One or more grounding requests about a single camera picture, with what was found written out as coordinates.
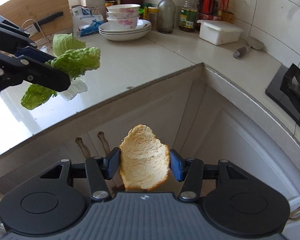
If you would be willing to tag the napa cabbage leaf with stem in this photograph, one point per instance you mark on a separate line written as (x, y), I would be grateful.
(74, 62)

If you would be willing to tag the floral bowl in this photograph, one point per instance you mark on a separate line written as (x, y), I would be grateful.
(126, 24)
(130, 8)
(121, 15)

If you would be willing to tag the clear glass bottle red cap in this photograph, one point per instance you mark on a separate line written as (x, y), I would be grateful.
(166, 16)

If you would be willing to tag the white cabinet door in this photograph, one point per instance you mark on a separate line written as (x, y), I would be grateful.
(229, 134)

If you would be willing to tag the large cabbage leaf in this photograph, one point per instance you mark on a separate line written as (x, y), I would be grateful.
(64, 42)

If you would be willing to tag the metal wire board rack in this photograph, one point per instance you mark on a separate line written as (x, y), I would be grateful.
(35, 28)

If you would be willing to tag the oil bottle green label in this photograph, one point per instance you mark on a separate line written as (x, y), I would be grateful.
(188, 16)

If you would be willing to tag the stack of white plates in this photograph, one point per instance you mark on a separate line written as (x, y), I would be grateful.
(141, 29)

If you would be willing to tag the red label sauce bottle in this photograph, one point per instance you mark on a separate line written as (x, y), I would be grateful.
(208, 10)

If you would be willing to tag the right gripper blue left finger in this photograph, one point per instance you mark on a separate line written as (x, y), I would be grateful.
(110, 164)

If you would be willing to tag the bottom floral bowl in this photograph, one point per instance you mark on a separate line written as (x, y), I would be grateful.
(126, 24)

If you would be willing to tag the bamboo cutting board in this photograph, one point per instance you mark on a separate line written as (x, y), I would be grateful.
(21, 11)

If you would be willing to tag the cabinet door handles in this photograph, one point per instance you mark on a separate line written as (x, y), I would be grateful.
(96, 148)

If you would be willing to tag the middle floral bowl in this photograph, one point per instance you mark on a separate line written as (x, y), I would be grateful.
(121, 15)

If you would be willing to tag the white plastic lidded box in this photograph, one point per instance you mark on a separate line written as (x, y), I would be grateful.
(218, 32)

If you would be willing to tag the white blue salt bag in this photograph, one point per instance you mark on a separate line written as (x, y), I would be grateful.
(86, 20)

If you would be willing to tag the top floral bowl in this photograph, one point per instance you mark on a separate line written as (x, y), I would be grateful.
(130, 8)

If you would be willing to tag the black handled santoku knife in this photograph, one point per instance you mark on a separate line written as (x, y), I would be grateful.
(50, 18)

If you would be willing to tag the black gas stove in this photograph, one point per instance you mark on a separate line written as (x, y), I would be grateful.
(284, 90)

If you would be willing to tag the orange peel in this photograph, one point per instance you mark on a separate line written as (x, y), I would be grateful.
(144, 160)

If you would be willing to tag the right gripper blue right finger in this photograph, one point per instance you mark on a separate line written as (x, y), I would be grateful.
(178, 166)

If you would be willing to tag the yellow cap oil bottle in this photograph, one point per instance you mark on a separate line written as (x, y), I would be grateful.
(227, 10)

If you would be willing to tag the metal spatula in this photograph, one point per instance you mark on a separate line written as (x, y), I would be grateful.
(252, 43)

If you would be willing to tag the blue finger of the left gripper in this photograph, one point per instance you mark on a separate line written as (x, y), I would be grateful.
(49, 77)
(34, 54)

